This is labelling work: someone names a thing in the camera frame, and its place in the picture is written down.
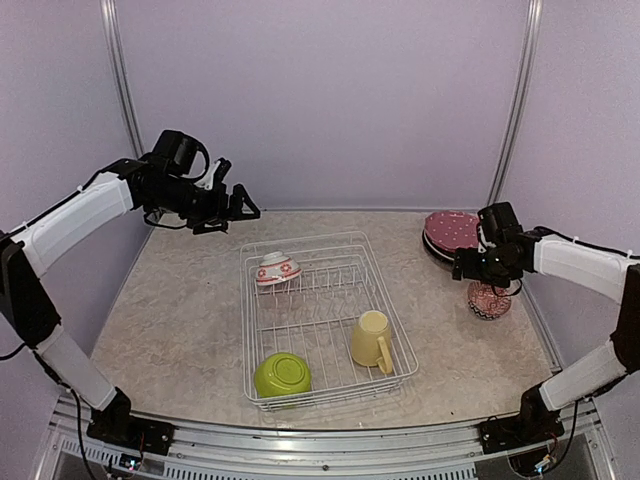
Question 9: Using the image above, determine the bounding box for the red white patterned bowl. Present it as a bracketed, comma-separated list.
[255, 251, 302, 287]

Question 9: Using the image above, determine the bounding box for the black rimmed dark plate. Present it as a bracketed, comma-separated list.
[421, 229, 463, 269]

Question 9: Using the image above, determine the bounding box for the aluminium corner post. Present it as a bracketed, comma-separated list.
[486, 0, 544, 205]
[99, 0, 146, 158]

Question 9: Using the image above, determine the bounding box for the left aluminium corner post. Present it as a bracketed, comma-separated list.
[99, 0, 146, 158]

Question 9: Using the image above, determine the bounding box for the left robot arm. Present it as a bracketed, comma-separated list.
[1, 154, 260, 445]

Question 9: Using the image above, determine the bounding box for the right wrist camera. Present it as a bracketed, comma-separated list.
[478, 202, 524, 247]

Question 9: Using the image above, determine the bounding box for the aluminium front rail frame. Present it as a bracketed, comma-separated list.
[34, 394, 616, 480]

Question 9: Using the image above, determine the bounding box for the green bowl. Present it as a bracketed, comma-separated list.
[254, 352, 312, 398]

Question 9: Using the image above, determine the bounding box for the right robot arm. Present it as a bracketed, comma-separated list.
[453, 227, 639, 444]

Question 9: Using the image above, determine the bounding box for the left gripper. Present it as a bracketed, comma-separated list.
[149, 176, 261, 234]

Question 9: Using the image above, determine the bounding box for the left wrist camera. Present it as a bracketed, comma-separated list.
[149, 130, 231, 190]

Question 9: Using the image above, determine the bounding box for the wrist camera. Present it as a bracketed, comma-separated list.
[149, 130, 231, 190]
[478, 202, 524, 247]

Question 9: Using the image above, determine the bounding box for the white wire dish rack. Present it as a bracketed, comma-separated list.
[240, 231, 419, 411]

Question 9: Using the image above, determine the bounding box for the right aluminium corner post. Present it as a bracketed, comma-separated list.
[486, 0, 544, 205]

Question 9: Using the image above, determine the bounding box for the pink dotted plate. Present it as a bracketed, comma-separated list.
[424, 210, 479, 253]

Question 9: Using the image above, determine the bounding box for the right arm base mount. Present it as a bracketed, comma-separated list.
[477, 415, 565, 454]

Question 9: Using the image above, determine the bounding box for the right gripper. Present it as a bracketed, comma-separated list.
[452, 246, 518, 288]

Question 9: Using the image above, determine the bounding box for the yellow mug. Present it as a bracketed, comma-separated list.
[350, 310, 393, 375]

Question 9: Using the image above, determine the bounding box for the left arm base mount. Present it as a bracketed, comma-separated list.
[87, 416, 175, 456]

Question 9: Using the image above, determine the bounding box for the blue white zigzag bowl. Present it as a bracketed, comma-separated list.
[467, 281, 511, 321]

